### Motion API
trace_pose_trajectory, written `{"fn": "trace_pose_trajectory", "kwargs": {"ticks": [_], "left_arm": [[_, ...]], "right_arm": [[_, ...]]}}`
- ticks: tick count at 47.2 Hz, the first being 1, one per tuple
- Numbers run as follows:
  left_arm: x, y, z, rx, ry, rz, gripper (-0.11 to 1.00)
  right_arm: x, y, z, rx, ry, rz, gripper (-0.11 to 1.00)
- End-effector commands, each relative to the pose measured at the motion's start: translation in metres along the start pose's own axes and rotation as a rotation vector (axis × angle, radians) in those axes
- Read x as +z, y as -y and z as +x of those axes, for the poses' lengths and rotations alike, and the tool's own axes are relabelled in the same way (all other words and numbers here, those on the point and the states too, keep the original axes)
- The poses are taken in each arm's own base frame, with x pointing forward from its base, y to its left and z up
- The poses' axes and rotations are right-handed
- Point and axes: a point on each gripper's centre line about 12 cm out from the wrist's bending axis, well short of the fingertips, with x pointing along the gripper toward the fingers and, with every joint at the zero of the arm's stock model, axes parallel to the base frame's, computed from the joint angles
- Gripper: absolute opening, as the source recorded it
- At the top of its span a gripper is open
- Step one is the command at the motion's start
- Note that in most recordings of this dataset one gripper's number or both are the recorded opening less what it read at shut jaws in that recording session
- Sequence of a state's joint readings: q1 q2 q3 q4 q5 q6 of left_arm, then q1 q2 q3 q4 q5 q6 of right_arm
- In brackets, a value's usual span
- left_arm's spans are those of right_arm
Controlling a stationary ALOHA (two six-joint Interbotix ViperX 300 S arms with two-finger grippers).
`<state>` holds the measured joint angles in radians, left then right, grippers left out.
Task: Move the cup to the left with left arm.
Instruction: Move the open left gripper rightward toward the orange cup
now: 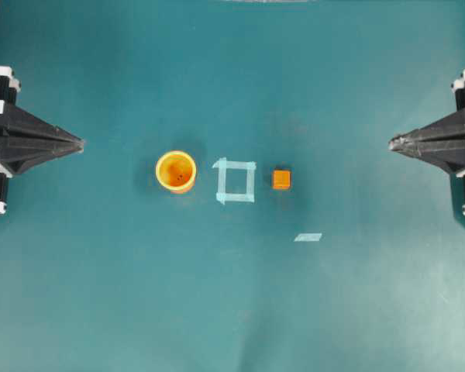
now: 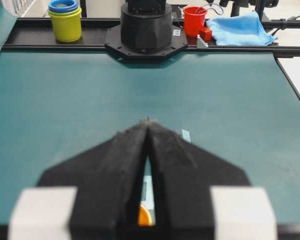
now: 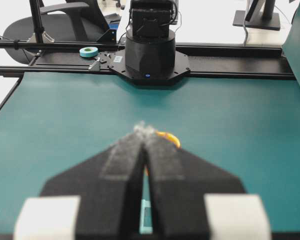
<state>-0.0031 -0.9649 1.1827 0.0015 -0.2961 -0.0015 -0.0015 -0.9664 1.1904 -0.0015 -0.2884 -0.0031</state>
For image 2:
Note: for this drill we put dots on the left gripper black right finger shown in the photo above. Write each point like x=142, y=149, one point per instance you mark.
x=200, y=196

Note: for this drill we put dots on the orange plastic cup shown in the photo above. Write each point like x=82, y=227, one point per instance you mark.
x=145, y=217

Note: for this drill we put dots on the red plastic cup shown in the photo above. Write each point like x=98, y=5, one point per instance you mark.
x=194, y=20

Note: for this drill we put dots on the blue cloth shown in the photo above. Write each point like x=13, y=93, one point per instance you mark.
x=243, y=30

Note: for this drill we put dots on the small red block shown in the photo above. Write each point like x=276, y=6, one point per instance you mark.
x=206, y=34

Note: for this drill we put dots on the black aluminium frame rail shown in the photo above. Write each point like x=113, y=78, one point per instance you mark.
x=38, y=34

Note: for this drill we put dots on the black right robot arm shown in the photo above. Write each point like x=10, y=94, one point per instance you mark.
x=146, y=32

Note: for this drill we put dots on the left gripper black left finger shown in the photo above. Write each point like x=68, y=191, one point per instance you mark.
x=87, y=197

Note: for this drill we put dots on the stacked yellow-green plastic cups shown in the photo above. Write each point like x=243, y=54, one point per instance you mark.
x=65, y=17

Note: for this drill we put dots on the teal tape strip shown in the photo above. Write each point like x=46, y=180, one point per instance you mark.
x=186, y=135

